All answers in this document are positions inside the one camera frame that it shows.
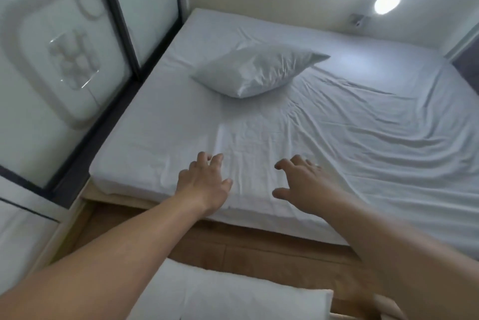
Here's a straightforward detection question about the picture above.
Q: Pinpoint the person's left hand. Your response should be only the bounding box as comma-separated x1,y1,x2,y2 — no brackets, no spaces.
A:
175,151,233,216

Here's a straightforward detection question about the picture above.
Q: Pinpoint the person's right hand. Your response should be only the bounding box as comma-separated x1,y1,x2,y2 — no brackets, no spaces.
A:
272,155,339,216

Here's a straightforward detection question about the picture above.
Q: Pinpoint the person's left forearm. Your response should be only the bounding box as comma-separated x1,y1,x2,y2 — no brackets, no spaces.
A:
0,192,210,320

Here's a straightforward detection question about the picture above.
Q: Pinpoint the person's right forearm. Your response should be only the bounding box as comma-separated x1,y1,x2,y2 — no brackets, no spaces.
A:
318,191,479,320

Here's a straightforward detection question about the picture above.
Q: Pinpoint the mattress with white sheet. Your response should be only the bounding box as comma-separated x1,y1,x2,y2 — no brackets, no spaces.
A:
89,7,479,260

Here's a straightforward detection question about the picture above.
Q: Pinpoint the wooden bed platform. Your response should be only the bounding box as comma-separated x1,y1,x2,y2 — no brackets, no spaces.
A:
22,181,406,320

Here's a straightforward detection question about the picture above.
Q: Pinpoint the white pillow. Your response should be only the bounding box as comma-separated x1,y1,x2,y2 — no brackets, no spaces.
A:
190,45,331,99
127,258,334,320

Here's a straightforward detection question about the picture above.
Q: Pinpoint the frosted glass sliding door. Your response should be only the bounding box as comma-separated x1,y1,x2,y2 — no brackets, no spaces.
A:
100,0,185,71
0,0,134,191

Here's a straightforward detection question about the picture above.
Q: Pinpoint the round wall light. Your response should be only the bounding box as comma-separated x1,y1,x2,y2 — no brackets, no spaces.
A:
374,0,402,15

